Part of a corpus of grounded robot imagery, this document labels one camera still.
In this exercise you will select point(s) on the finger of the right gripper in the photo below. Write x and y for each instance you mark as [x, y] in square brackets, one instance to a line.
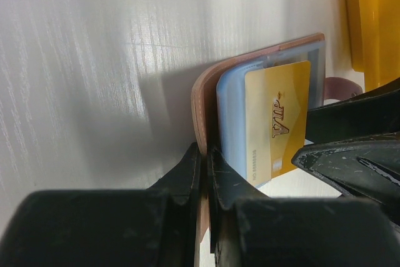
[365, 167]
[354, 113]

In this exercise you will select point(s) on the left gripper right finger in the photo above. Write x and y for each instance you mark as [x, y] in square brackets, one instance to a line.
[247, 228]

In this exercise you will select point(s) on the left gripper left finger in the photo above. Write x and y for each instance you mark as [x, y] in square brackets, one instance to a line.
[157, 226]

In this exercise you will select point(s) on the yellow plastic bin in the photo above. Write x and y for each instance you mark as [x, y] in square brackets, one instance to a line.
[374, 39]

